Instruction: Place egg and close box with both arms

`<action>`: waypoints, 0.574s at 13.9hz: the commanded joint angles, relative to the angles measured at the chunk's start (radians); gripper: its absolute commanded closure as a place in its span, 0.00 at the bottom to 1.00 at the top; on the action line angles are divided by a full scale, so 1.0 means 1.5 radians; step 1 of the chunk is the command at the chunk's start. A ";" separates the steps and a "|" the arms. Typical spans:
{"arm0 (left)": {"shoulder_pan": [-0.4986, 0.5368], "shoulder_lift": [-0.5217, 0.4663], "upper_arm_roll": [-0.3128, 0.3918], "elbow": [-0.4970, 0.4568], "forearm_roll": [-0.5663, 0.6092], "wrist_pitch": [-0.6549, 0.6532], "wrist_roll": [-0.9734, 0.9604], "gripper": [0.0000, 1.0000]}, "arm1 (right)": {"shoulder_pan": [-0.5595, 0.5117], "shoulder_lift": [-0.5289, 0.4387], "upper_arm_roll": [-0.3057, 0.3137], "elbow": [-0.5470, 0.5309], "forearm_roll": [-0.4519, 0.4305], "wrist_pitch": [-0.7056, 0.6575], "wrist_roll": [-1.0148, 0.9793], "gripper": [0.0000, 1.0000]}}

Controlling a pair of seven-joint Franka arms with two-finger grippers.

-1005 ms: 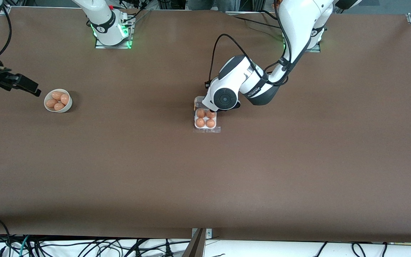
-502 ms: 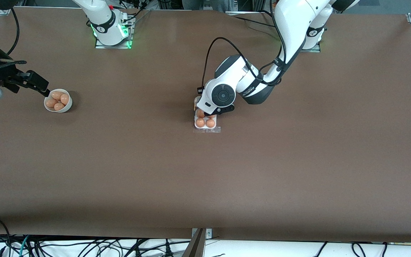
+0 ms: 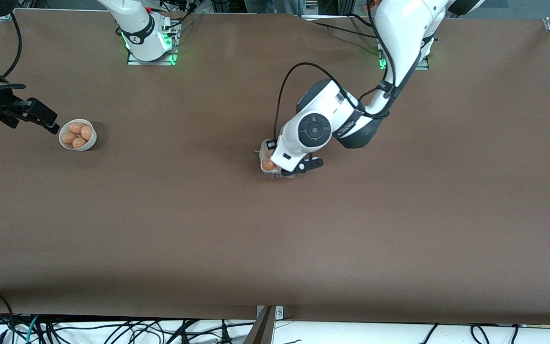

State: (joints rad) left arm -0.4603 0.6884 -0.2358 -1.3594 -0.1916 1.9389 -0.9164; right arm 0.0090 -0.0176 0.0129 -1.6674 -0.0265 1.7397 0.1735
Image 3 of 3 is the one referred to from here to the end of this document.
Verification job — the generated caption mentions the white round bowl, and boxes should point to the white round bowl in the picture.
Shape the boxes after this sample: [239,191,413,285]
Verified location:
[59,118,97,151]

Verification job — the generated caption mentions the black base cable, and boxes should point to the black base cable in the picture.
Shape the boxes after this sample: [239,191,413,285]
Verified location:
[163,0,204,32]

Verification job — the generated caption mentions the dark camera mount pole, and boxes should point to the dark camera mount pole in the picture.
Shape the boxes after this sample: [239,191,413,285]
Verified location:
[244,306,275,344]

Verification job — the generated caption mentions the grey bystander trousers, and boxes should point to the grey bystander trousers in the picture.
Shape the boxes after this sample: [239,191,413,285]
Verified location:
[244,0,304,15]

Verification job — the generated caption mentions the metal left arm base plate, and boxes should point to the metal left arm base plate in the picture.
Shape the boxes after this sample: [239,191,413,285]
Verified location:
[379,38,430,71]

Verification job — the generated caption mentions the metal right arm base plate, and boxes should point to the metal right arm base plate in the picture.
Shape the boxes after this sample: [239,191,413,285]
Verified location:
[127,18,180,66]

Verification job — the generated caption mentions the small metal bracket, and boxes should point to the small metal bracket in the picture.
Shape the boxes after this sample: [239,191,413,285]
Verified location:
[256,306,284,320]

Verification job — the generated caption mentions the clear plastic egg box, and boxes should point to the clear plastic egg box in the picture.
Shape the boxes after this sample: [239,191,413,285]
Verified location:
[257,139,297,179]

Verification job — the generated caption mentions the teal cable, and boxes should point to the teal cable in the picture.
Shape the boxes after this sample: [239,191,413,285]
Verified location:
[24,314,42,344]

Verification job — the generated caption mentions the long black table cable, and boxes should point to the long black table cable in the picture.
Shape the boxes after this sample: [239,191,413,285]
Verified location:
[311,20,377,39]

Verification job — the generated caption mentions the black tangled cable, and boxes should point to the black tangled cable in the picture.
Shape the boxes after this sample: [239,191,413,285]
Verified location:
[96,319,161,344]
[160,319,204,344]

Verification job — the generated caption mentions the brown table cover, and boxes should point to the brown table cover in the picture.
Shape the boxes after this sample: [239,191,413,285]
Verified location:
[0,9,550,325]

